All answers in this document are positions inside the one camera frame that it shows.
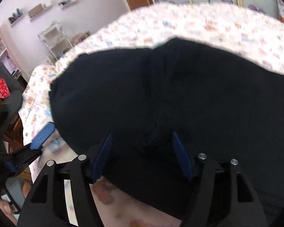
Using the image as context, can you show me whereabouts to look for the black pants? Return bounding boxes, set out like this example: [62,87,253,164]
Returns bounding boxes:
[49,38,284,226]

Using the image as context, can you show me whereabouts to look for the person's left hand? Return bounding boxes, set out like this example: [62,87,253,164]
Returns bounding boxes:
[0,181,33,225]

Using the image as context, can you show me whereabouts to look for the floral pink bed blanket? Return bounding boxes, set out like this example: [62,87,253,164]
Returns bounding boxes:
[18,2,284,227]

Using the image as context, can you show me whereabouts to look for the white wire shelf rack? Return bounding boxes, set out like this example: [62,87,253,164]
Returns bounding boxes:
[38,21,73,65]

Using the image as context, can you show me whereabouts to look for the white wall shelf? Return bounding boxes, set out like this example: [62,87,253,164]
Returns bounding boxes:
[28,4,53,19]
[58,0,80,10]

